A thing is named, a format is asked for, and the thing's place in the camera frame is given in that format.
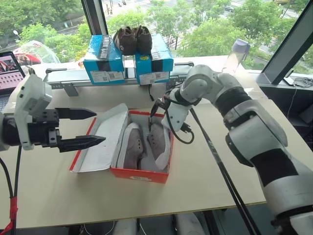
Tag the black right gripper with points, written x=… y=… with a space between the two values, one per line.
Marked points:
x=165 y=101

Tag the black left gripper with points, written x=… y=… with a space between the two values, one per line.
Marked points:
x=39 y=133

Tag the grey-pink sneaker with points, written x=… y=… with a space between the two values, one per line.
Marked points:
x=157 y=139
x=133 y=144

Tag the orange shoebox with hinged lid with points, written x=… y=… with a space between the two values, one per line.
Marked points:
x=139 y=175

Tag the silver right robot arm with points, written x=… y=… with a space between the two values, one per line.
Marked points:
x=256 y=127

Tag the blue shoebox with yellow sticker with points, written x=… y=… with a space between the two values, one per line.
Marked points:
x=156 y=66

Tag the open laptop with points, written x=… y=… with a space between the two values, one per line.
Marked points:
x=9 y=73

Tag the red and white umbrella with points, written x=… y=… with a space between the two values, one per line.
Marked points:
x=36 y=51

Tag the clear bottle with purple cap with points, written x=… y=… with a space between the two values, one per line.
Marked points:
x=236 y=55

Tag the grey rounded shape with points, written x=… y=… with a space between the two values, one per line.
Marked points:
x=127 y=226
x=189 y=224

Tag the black side desk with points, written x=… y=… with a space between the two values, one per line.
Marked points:
x=300 y=98

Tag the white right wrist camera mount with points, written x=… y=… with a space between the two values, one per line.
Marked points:
x=177 y=115

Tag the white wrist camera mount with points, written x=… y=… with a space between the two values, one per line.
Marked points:
x=177 y=115
x=29 y=98

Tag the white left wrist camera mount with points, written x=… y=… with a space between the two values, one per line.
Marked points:
x=29 y=98

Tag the black window frame post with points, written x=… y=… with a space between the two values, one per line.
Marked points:
x=95 y=17

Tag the black slanted window frame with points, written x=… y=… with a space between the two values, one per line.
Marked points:
x=286 y=44

